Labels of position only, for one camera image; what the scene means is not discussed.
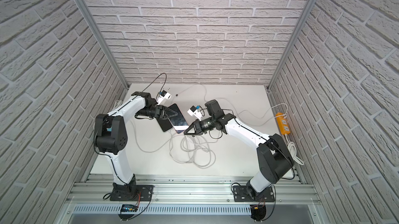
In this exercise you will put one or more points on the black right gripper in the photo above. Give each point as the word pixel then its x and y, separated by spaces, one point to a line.
pixel 196 127

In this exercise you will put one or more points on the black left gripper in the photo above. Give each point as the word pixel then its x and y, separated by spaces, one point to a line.
pixel 162 111

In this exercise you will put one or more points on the phone with light green case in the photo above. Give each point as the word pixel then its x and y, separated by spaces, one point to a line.
pixel 165 124

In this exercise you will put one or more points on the phone with black case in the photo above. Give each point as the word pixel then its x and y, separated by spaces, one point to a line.
pixel 178 122

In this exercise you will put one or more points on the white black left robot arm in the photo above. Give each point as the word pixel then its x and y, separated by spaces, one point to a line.
pixel 110 138

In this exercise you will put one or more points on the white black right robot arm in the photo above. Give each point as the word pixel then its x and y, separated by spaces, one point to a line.
pixel 274 158

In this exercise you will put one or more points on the orange power strip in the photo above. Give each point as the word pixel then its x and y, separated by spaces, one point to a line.
pixel 282 124

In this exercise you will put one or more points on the small green circuit board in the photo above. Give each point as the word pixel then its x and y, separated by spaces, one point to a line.
pixel 128 208

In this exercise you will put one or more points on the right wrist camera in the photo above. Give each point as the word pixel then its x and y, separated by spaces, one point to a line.
pixel 196 111

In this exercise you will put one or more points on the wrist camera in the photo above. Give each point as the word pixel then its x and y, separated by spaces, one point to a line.
pixel 196 111
pixel 163 95

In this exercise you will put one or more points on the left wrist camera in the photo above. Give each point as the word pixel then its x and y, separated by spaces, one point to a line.
pixel 163 95

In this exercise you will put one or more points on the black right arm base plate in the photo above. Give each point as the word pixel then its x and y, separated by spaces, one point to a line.
pixel 247 194

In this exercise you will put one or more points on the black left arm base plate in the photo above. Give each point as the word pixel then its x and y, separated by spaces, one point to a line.
pixel 124 193

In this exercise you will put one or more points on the white perforated cable duct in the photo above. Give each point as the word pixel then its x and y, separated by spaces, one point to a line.
pixel 166 209

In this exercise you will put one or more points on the aluminium front rail frame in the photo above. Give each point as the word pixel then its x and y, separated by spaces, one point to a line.
pixel 194 190

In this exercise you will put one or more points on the aluminium corner post left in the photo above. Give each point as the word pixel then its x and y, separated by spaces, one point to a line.
pixel 89 18

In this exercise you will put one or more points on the aluminium corner post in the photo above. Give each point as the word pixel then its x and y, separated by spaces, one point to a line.
pixel 89 18
pixel 297 30

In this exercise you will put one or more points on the aluminium corner post right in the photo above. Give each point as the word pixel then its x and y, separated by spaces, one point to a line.
pixel 297 30

